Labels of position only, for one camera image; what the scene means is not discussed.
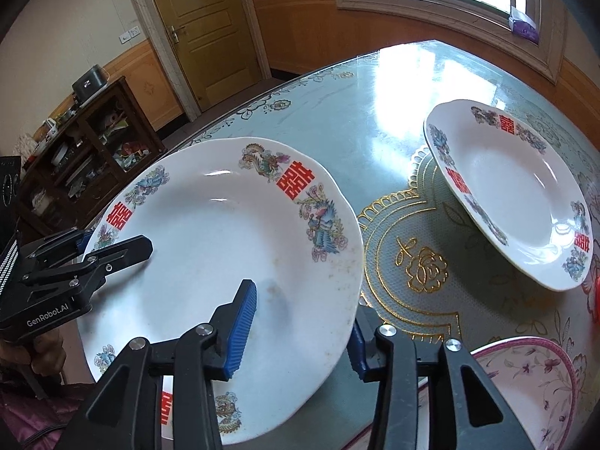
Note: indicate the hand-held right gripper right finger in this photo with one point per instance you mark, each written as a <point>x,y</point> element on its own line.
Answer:
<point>358,356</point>

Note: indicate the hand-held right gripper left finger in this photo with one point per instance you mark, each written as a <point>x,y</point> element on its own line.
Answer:
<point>241,333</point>

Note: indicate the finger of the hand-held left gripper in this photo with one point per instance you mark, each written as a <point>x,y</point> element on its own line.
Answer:
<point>126,248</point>
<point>61,243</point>

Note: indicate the white printed plate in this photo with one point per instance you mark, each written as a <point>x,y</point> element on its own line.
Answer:
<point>506,183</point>
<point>211,243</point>

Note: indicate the person's left forearm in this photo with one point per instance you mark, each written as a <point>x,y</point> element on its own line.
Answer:
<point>28,415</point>

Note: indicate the person's left hand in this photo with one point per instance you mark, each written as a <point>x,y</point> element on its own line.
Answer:
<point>47,354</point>

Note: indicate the dark wooden cabinet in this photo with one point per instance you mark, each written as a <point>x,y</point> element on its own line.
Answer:
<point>127,99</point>

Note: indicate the black box appliance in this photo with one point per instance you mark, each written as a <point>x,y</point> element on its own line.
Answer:
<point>89,84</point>

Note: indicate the pink floral bowl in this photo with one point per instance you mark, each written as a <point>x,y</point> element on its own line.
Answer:
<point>525,384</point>

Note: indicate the gold floral tablecloth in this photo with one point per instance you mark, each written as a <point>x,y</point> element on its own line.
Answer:
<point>365,126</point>

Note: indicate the yellow wooden door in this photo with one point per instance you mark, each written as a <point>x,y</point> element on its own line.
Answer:
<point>206,33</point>

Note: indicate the red plastic bowl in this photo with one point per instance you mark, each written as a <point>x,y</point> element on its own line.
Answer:
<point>593,300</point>

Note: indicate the window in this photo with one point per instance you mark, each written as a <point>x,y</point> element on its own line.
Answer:
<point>398,5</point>

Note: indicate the purple packet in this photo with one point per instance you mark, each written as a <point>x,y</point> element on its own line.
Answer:
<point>525,28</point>

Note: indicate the white wall socket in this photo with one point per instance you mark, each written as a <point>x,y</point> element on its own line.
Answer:
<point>130,34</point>

